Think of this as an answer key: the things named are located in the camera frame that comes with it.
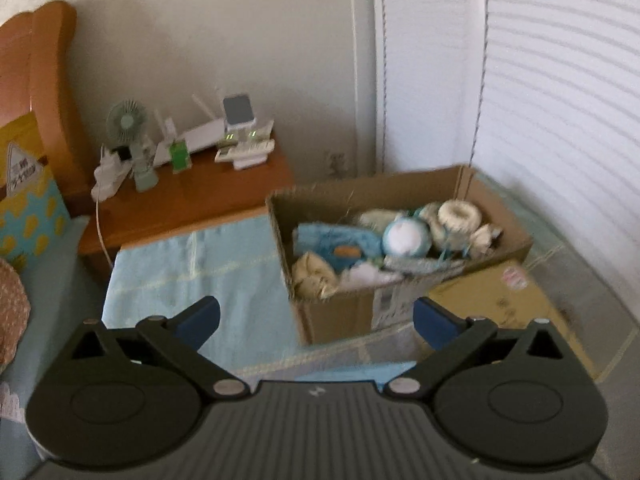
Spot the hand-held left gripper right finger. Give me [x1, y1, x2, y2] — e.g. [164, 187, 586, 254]
[383, 296, 592, 401]

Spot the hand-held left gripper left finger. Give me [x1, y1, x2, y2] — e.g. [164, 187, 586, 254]
[47, 295, 251, 402]

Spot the plush doll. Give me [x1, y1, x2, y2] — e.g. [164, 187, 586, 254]
[381, 217, 434, 259]

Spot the cardboard box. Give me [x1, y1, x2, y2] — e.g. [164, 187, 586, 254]
[264, 163, 534, 346]
[427, 258, 602, 377]

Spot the beige drawstring pouch green print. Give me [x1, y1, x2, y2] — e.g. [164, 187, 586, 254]
[291, 252, 337, 302]

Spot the light blue bed mat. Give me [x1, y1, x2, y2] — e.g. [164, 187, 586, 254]
[102, 170, 640, 397]

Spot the closed cardboard box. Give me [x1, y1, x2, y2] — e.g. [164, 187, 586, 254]
[427, 258, 602, 377]

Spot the cream plush toy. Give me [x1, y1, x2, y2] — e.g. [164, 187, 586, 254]
[467, 224, 504, 257]

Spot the white furry plush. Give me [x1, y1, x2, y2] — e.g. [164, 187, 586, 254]
[437, 199, 482, 232]

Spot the wooden nightstand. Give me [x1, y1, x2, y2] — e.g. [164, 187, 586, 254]
[77, 147, 296, 282]

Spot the pale blue bed sheet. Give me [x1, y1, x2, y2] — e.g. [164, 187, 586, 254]
[0, 216, 119, 463]

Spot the green bottle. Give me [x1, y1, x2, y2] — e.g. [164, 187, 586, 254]
[169, 142, 194, 174]

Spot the white power strip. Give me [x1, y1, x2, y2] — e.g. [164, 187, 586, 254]
[90, 144, 134, 202]

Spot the white remote control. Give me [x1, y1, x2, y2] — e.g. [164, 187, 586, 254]
[214, 139, 276, 164]

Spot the white router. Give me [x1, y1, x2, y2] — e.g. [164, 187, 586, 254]
[152, 92, 276, 167]

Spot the brown dotted pillow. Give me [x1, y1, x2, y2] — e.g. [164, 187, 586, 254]
[0, 257, 32, 377]

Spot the yellow and blue paper bag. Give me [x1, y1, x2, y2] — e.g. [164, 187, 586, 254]
[0, 110, 74, 274]

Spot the small green desk fan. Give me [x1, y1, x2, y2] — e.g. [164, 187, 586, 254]
[104, 99, 159, 194]

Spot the small grey screen device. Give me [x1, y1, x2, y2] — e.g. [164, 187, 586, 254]
[222, 93, 257, 129]

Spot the white louvred shutter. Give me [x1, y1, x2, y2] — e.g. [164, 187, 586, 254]
[372, 0, 640, 321]

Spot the wooden headboard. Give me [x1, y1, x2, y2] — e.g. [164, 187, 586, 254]
[0, 0, 87, 222]

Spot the white power cable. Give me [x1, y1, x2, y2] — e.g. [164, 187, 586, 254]
[94, 199, 114, 267]

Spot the wall socket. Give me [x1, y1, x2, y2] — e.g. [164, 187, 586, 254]
[327, 151, 349, 179]

